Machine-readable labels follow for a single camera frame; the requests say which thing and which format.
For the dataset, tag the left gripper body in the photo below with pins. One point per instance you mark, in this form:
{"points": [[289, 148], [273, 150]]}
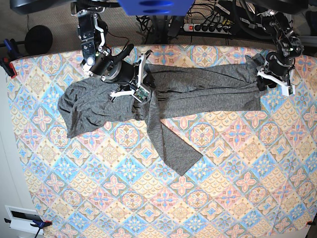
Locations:
{"points": [[275, 71]]}

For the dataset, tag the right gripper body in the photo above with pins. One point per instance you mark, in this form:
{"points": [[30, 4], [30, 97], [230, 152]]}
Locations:
{"points": [[132, 79]]}

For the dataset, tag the grey t-shirt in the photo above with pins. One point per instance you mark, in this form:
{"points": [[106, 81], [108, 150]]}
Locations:
{"points": [[86, 106]]}

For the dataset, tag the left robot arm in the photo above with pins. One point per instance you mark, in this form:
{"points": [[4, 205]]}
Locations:
{"points": [[277, 26]]}

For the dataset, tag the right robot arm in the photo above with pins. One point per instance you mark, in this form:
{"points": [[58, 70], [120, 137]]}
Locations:
{"points": [[98, 62]]}

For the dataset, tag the black round stool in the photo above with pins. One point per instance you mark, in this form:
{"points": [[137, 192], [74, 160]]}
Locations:
{"points": [[38, 40]]}

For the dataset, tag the white power strip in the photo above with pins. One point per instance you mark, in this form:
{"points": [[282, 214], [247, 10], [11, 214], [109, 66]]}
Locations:
{"points": [[216, 28]]}

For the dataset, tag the red black clamp left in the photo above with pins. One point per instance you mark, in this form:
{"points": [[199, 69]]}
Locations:
{"points": [[13, 54]]}

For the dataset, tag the patterned tablecloth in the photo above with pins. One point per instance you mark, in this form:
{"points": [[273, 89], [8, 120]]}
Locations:
{"points": [[257, 175]]}

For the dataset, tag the clamp bottom right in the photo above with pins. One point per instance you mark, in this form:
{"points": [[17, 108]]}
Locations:
{"points": [[311, 223]]}

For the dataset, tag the blue clamp bottom left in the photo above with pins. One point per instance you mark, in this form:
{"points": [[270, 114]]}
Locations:
{"points": [[39, 224]]}

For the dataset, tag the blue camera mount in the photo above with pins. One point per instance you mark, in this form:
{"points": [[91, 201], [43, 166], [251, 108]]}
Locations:
{"points": [[156, 7]]}

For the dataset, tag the white wall outlet box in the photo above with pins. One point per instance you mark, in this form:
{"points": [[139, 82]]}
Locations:
{"points": [[21, 219]]}

